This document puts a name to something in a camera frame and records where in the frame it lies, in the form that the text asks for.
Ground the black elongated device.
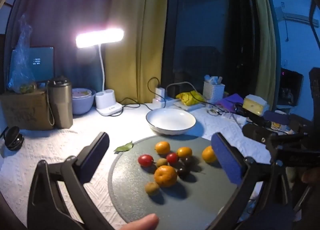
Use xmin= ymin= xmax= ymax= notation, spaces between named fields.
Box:
xmin=234 ymin=104 xmax=272 ymax=127

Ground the white flat box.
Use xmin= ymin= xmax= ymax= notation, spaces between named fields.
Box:
xmin=174 ymin=101 xmax=206 ymax=111

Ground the yellow snack bag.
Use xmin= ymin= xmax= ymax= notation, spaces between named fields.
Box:
xmin=175 ymin=90 xmax=205 ymax=106

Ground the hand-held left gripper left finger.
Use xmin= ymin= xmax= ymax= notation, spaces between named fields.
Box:
xmin=27 ymin=132 xmax=110 ymax=230

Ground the yellow curtain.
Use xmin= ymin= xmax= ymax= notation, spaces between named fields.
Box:
xmin=104 ymin=0 xmax=168 ymax=104

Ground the dark curtain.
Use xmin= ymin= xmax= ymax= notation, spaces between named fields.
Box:
xmin=6 ymin=0 xmax=120 ymax=94

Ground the white cable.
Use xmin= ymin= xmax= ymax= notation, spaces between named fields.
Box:
xmin=165 ymin=81 xmax=202 ymax=101

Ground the person's left hand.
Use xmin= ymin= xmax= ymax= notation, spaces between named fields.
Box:
xmin=116 ymin=214 xmax=160 ymax=230

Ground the white air conditioner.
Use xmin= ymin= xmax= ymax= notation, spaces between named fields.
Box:
xmin=276 ymin=7 xmax=320 ymax=26

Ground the black box with small light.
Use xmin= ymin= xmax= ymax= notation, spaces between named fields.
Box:
xmin=277 ymin=68 xmax=304 ymax=106

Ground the grey round tray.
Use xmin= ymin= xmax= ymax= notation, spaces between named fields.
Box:
xmin=108 ymin=135 xmax=255 ymax=230

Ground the small mandarin orange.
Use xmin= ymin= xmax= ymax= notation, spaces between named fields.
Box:
xmin=202 ymin=145 xmax=217 ymax=163
xmin=155 ymin=141 xmax=171 ymax=155
xmin=177 ymin=147 xmax=193 ymax=158

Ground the yellow cheese-shaped box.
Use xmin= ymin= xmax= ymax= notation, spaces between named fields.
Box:
xmin=242 ymin=94 xmax=270 ymax=116

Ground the white woven basket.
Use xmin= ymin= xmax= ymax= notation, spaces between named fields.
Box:
xmin=202 ymin=75 xmax=225 ymax=104

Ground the black round lens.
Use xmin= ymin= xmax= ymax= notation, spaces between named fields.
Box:
xmin=3 ymin=126 xmax=25 ymax=151

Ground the red cherry tomato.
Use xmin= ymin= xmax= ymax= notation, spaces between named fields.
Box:
xmin=166 ymin=152 xmax=179 ymax=165
xmin=138 ymin=154 xmax=154 ymax=167

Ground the purple cloth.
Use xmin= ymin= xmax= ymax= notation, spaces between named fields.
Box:
xmin=216 ymin=93 xmax=245 ymax=113

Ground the white desk lamp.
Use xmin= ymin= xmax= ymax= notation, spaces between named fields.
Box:
xmin=75 ymin=28 xmax=125 ymax=117

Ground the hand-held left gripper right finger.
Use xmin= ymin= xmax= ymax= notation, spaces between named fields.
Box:
xmin=207 ymin=132 xmax=295 ymax=230

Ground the metal tumbler with strap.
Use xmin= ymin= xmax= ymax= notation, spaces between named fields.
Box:
xmin=46 ymin=77 xmax=74 ymax=129

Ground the yellow duck cup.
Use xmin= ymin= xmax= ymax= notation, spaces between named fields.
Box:
xmin=270 ymin=120 xmax=288 ymax=133

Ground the white power strip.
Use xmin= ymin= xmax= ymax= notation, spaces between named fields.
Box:
xmin=152 ymin=96 xmax=184 ymax=109

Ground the clear plastic bag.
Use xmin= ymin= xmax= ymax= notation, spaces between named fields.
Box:
xmin=7 ymin=15 xmax=38 ymax=94

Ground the lilac bowl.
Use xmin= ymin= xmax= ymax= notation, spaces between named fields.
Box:
xmin=72 ymin=88 xmax=97 ymax=115

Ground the green leaf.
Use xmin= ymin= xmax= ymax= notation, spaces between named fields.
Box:
xmin=114 ymin=141 xmax=134 ymax=153

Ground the dark monitor screen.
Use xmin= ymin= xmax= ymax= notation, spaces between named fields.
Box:
xmin=11 ymin=46 xmax=55 ymax=83

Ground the patterned plate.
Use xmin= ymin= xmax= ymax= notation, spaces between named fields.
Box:
xmin=72 ymin=88 xmax=92 ymax=98

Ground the cardboard box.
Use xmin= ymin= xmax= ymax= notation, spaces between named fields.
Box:
xmin=0 ymin=88 xmax=54 ymax=131

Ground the black looped cable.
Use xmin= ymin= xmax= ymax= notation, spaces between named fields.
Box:
xmin=147 ymin=77 xmax=162 ymax=99

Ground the pale green curtain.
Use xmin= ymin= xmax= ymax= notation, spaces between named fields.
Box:
xmin=246 ymin=0 xmax=280 ymax=105

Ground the black lamp cable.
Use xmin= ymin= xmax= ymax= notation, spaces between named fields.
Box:
xmin=110 ymin=97 xmax=152 ymax=117

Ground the person's right hand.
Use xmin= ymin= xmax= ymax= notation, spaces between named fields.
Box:
xmin=301 ymin=169 xmax=320 ymax=184

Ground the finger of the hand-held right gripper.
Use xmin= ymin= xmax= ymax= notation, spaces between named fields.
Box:
xmin=242 ymin=123 xmax=308 ymax=147
xmin=264 ymin=110 xmax=313 ymax=132

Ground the white bowl with dark rim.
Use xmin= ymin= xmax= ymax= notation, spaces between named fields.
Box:
xmin=146 ymin=108 xmax=197 ymax=136

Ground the large mandarin orange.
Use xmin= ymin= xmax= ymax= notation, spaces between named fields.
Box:
xmin=154 ymin=165 xmax=178 ymax=187

